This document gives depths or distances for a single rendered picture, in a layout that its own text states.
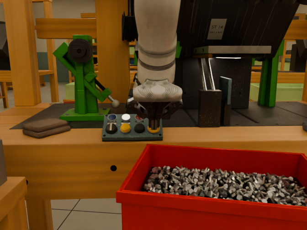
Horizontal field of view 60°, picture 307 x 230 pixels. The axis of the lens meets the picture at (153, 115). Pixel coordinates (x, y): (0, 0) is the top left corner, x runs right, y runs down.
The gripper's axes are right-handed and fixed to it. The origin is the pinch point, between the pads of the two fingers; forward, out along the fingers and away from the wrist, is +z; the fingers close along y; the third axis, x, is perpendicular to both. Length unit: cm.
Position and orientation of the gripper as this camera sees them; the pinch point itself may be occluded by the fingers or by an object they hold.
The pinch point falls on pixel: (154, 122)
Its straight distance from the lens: 64.5
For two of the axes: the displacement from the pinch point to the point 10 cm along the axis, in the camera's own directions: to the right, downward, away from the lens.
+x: 0.4, 7.4, -6.7
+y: -10.0, 0.1, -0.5
